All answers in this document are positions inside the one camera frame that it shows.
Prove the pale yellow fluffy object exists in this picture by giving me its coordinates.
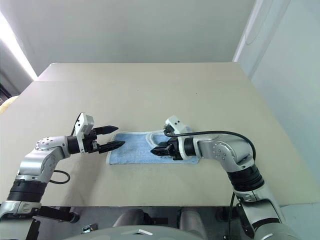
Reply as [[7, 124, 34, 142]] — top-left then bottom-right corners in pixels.
[[0, 95, 19, 115]]

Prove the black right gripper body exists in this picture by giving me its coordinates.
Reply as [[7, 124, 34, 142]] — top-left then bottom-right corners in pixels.
[[163, 126, 182, 161]]

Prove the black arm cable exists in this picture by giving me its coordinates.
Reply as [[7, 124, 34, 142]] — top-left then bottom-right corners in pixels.
[[49, 169, 71, 186], [171, 130, 257, 240]]

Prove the thin white wall cord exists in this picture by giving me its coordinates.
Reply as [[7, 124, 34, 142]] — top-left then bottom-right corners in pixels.
[[244, 0, 277, 46]]

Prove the light blue towel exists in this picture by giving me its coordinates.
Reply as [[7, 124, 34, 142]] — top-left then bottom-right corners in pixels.
[[105, 126, 200, 166]]

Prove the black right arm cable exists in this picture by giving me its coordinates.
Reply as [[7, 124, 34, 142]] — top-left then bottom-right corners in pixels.
[[171, 130, 257, 240]]

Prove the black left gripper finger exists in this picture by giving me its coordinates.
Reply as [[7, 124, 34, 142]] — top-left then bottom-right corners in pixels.
[[93, 125, 119, 136], [97, 140, 126, 154]]

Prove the silver robot torso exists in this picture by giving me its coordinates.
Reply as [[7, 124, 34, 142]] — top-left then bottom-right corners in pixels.
[[62, 224, 192, 240]]

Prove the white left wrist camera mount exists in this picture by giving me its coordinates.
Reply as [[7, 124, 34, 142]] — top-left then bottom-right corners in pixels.
[[73, 112, 95, 154]]

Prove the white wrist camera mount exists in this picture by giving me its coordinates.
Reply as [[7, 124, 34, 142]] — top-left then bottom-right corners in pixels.
[[163, 115, 193, 161], [73, 112, 95, 154]]

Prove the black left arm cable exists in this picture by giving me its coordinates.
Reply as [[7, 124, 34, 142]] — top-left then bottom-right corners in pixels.
[[49, 169, 71, 186]]

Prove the dark rounded shape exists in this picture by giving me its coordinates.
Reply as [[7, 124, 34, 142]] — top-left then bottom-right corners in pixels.
[[112, 208, 152, 228]]

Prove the black bracket under table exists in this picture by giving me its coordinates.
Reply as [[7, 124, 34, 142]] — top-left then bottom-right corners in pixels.
[[36, 205, 81, 224]]

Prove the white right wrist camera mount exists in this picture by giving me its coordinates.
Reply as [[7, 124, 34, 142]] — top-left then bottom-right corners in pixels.
[[163, 115, 193, 161]]

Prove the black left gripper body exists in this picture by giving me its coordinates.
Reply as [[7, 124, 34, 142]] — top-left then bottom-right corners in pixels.
[[83, 128, 101, 154]]

